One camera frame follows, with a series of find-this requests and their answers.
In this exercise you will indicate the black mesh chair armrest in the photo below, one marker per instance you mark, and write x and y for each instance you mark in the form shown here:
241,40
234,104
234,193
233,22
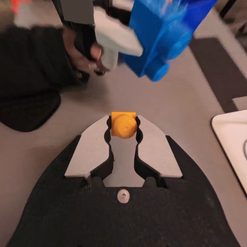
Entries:
25,113

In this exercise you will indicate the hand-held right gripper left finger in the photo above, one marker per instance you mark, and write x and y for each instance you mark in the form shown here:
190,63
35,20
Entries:
90,152

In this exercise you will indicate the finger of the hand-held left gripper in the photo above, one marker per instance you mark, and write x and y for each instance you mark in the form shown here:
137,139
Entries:
115,36

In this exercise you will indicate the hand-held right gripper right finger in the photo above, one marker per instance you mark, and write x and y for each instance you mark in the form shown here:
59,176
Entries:
158,154

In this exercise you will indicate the blue two-stud block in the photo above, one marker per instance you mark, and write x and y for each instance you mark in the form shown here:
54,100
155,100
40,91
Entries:
146,38

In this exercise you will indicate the person's left hand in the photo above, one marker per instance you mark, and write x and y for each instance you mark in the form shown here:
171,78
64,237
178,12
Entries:
73,52

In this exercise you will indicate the orange traffic cone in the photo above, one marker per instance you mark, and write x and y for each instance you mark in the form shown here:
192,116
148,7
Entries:
17,4

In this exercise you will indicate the white document stand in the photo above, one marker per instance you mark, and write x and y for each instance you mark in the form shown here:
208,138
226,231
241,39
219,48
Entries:
227,131

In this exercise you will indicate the yellow single-stud block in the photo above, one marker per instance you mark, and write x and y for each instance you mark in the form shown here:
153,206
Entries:
124,125

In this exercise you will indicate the grey wood-edged table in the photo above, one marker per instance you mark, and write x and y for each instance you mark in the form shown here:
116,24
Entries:
38,15

